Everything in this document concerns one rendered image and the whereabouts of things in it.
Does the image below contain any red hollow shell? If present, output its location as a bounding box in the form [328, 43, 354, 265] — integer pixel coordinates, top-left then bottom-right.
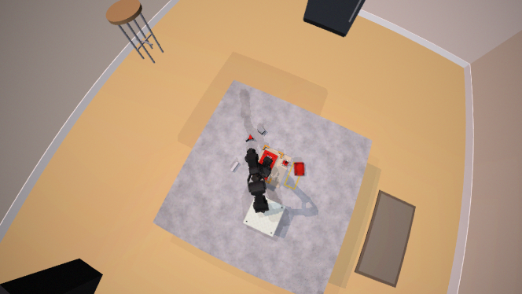
[294, 162, 304, 176]

